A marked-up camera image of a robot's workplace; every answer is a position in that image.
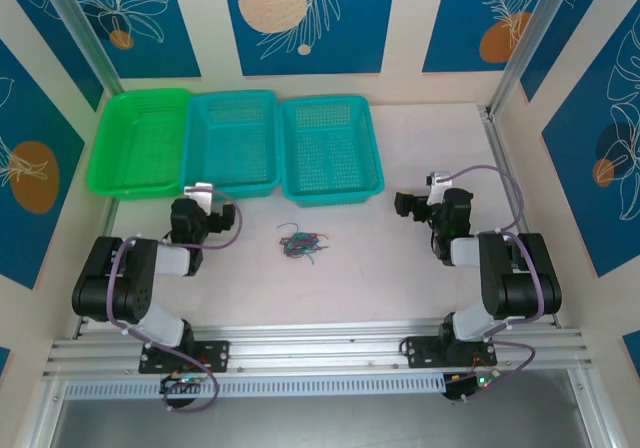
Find green cable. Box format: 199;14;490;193
282;231;322;260
289;239;327;258

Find teal plastic basket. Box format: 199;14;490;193
180;90;283;202
278;95;387;209

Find green plastic basket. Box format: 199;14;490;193
86;87;194;201

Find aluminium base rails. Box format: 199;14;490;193
41;319;597;385

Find grey metal sheet panel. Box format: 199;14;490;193
48;396;590;448

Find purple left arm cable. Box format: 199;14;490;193
106;190;245;414

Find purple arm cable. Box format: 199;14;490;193
447;164;549;405
106;190;245;414

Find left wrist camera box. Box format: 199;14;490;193
183;182;215;215

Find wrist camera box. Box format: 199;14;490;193
425;169;454;207
183;182;215;215

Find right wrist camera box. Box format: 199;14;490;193
425;169;454;207

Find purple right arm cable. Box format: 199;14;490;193
447;164;549;405

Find white slotted cable duct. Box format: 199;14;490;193
63;373;448;401

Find aluminium frame post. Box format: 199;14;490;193
486;0;577;115
34;0;124;97

